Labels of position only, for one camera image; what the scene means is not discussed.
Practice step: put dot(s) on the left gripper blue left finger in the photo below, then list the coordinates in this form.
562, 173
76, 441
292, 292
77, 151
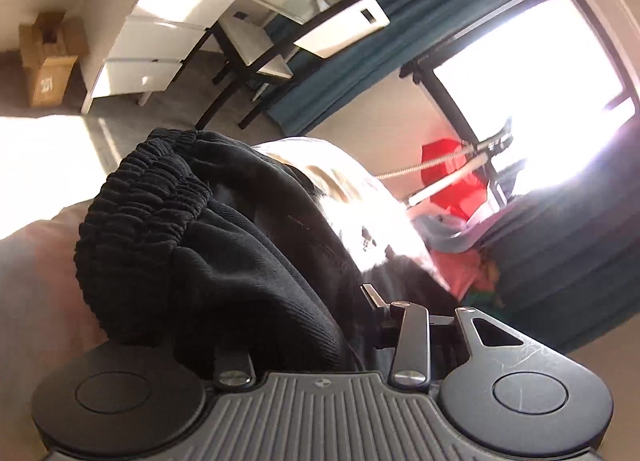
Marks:
233, 368

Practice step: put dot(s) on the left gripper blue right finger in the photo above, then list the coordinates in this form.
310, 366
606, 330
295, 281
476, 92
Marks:
403, 326

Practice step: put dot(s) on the black sweatpants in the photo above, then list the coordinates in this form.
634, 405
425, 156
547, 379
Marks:
203, 242

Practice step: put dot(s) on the green clothing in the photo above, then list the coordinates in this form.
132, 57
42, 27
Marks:
481, 299

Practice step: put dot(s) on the pink clothing pile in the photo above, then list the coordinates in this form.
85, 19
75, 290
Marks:
451, 243

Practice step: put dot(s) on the teal curtain right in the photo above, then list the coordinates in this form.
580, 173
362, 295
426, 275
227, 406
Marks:
569, 256

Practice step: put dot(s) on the pastel bed duvet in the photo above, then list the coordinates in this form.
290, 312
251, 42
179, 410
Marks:
45, 320

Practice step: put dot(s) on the white dressing table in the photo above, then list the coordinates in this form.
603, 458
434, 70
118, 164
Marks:
139, 46

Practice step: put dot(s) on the cardboard box on floor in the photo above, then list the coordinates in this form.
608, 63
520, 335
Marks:
49, 48

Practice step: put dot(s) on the white chair with black frame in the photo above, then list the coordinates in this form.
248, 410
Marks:
251, 54

